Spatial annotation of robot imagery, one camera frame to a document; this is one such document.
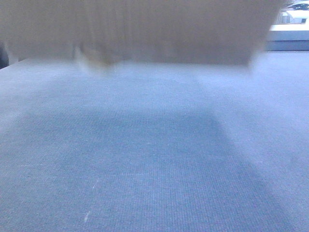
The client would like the blue fabric table cover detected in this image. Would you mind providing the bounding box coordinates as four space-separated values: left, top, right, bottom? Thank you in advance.
0 51 309 232

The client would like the peeling clear packing tape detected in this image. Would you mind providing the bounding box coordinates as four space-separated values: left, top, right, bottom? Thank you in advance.
73 45 115 75

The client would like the white background table edge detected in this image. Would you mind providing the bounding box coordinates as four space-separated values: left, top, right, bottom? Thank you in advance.
266 0 309 51

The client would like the brown corrugated cardboard box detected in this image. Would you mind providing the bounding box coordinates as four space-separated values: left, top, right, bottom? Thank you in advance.
0 0 283 66

